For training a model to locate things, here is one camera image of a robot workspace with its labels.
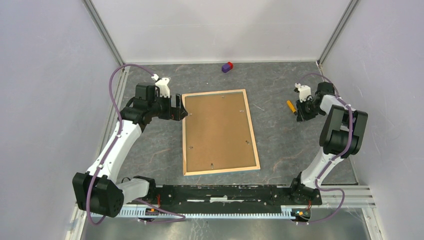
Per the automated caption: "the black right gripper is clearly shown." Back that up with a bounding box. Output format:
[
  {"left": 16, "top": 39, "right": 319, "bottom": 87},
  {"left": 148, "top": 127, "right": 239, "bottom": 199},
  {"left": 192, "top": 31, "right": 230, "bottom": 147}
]
[{"left": 295, "top": 97, "right": 324, "bottom": 122}]

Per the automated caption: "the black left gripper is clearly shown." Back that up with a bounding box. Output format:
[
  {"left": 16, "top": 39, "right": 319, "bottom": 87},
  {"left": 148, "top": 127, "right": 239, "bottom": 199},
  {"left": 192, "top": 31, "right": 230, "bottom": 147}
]
[{"left": 148, "top": 92, "right": 188, "bottom": 121}]

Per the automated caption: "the yellow handled screwdriver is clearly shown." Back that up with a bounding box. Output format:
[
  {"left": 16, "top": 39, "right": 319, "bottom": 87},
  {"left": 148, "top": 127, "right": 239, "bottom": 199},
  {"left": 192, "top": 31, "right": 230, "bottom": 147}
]
[{"left": 286, "top": 100, "right": 298, "bottom": 116}]

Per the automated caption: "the brown frame backing board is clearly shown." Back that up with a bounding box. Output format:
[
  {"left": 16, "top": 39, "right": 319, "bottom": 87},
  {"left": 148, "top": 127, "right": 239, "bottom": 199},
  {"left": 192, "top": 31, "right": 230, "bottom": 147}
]
[{"left": 185, "top": 92, "right": 258, "bottom": 173}]

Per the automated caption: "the blue wooden picture frame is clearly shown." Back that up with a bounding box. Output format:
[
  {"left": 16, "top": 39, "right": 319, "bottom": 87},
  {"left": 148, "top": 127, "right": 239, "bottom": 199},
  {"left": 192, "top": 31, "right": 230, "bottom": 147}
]
[{"left": 181, "top": 88, "right": 262, "bottom": 177}]

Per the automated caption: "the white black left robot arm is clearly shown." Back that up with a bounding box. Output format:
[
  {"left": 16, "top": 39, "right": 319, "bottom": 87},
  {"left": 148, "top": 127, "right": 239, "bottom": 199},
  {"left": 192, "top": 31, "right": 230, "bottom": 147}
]
[{"left": 72, "top": 82, "right": 188, "bottom": 218}]

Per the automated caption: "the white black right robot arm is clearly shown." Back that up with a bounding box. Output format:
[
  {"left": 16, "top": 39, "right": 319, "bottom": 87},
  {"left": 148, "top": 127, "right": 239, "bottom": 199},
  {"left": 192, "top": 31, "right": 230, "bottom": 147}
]
[{"left": 288, "top": 82, "right": 368, "bottom": 204}]

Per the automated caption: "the red purple toy block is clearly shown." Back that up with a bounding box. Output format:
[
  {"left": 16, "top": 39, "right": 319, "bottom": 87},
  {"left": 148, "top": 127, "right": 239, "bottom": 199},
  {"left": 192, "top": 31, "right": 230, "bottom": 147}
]
[{"left": 221, "top": 61, "right": 234, "bottom": 73}]

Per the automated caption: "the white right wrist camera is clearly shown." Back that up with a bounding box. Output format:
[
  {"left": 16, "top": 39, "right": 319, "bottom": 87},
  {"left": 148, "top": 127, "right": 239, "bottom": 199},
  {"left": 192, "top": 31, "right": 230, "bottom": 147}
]
[{"left": 294, "top": 83, "right": 312, "bottom": 103}]

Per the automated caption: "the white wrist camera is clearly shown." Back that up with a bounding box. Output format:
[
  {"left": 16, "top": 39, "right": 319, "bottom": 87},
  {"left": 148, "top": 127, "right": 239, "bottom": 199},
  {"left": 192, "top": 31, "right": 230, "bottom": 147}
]
[
  {"left": 294, "top": 83, "right": 312, "bottom": 103},
  {"left": 155, "top": 77, "right": 171, "bottom": 99}
]

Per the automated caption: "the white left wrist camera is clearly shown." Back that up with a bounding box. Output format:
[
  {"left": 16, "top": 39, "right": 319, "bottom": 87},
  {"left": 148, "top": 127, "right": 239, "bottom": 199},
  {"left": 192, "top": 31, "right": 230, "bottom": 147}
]
[{"left": 155, "top": 77, "right": 171, "bottom": 99}]

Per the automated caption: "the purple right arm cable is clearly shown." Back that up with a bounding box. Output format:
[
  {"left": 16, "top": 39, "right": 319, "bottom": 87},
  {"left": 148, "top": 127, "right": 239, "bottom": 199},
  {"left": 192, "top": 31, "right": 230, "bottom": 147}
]
[{"left": 296, "top": 73, "right": 354, "bottom": 225}]

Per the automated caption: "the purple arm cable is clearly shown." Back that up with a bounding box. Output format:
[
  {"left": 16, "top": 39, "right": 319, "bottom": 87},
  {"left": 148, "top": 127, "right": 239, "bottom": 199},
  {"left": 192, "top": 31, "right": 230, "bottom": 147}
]
[
  {"left": 85, "top": 63, "right": 186, "bottom": 226},
  {"left": 296, "top": 73, "right": 354, "bottom": 225}
]

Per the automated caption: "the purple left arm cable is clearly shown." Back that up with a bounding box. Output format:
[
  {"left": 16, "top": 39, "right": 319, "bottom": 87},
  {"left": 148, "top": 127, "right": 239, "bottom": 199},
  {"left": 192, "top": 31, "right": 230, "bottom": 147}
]
[{"left": 85, "top": 63, "right": 186, "bottom": 226}]

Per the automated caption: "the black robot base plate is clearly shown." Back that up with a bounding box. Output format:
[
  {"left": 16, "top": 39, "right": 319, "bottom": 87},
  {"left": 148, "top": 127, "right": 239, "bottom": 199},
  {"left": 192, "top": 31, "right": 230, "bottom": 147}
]
[{"left": 143, "top": 184, "right": 323, "bottom": 214}]

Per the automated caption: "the slotted cable duct rail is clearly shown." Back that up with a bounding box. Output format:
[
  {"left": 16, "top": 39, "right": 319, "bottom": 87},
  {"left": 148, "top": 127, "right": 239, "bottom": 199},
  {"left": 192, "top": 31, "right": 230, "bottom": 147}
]
[{"left": 116, "top": 205, "right": 295, "bottom": 220}]

